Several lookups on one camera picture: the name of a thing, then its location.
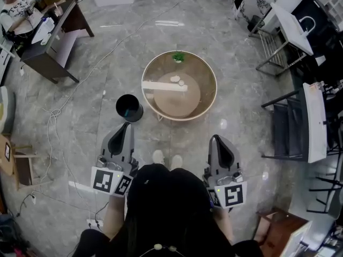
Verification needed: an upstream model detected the light wooden table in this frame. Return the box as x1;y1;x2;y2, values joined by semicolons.
0;134;15;177

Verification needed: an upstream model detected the person's white right shoe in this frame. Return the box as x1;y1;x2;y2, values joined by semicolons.
170;154;184;170

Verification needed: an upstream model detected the person's left forearm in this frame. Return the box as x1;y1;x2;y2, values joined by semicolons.
103;194;127;239

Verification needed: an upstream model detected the white narrow table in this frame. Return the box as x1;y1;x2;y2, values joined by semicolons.
302;82;329;164

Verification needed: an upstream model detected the white sink counter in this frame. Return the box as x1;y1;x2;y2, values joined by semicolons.
270;1;315;56

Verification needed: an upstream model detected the metal wire rack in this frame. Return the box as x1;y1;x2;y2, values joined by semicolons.
255;26;292;77

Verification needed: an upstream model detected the black waste bin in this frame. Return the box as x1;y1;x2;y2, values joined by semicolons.
115;94;144;123

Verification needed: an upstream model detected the white beaded cord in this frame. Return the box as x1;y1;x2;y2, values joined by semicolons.
149;243;180;253

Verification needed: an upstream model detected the white paper sheet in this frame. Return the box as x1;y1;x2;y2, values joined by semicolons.
31;25;53;45

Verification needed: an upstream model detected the arched sink faucet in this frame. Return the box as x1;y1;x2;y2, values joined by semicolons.
298;16;316;34

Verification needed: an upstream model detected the round wooden glass coffee table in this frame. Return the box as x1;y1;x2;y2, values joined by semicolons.
141;50;218;122

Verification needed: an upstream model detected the brown wooden table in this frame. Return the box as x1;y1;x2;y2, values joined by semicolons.
252;207;313;257

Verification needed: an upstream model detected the white plastic bottle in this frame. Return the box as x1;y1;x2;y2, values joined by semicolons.
40;17;56;35

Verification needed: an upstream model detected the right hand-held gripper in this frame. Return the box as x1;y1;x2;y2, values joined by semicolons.
203;134;248;209

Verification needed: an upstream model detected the black metal rack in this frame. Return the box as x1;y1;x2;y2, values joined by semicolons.
260;89;309;163

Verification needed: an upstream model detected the person's black clothing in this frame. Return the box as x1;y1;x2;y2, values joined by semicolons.
72;163;265;257

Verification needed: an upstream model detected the person's white shoe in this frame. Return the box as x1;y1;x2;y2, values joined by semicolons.
170;154;184;170
152;149;165;165

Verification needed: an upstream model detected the black wire bin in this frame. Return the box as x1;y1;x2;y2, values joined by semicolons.
247;14;266;33

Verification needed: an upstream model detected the small green potted plant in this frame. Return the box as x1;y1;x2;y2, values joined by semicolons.
171;51;187;64

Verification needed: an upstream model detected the person's right forearm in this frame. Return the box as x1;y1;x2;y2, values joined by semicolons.
213;206;234;245

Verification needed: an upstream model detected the light wooden chair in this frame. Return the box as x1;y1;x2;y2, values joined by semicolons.
10;143;40;191

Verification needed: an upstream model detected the dark brown desk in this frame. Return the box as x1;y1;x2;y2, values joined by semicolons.
20;0;95;85

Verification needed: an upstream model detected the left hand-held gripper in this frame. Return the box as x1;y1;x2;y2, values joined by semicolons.
90;122;139;198

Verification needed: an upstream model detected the grey floor cushion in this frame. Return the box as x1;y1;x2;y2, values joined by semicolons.
0;85;16;134

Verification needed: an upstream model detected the white power strip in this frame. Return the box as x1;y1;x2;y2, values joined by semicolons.
86;218;104;229

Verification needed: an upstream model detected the person's white left shoe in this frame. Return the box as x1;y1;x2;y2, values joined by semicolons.
152;149;165;165

